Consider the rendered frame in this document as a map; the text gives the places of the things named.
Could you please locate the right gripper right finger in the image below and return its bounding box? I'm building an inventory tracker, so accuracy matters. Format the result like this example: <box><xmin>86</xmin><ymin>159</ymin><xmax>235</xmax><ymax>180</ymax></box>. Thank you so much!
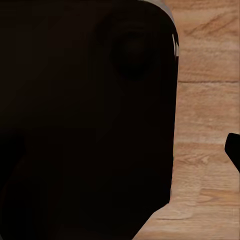
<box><xmin>224</xmin><ymin>133</ymin><xmax>240</xmax><ymax>172</ymax></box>

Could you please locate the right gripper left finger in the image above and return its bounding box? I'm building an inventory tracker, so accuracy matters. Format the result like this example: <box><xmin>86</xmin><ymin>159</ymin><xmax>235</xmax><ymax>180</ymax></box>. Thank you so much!
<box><xmin>0</xmin><ymin>133</ymin><xmax>26</xmax><ymax>192</ymax></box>

